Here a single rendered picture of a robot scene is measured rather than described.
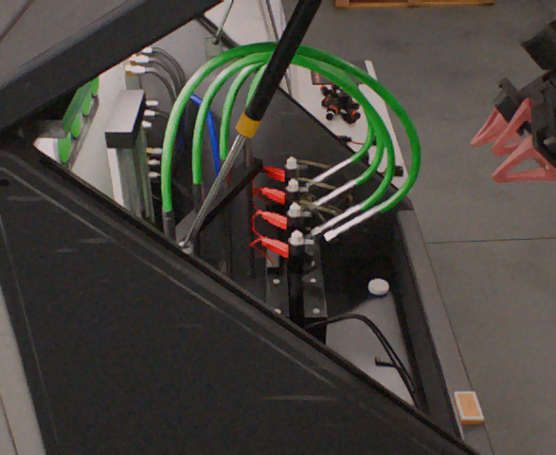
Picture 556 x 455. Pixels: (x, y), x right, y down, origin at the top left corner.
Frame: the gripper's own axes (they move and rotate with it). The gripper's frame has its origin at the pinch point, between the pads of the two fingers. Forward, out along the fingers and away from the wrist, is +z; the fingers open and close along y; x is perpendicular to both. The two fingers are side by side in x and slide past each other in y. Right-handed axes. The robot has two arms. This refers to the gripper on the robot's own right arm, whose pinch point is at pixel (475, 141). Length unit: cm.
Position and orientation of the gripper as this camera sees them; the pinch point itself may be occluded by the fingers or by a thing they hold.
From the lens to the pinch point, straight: 123.0
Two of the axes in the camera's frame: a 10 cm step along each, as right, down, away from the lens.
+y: -7.0, -6.7, -2.6
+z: -6.8, 5.0, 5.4
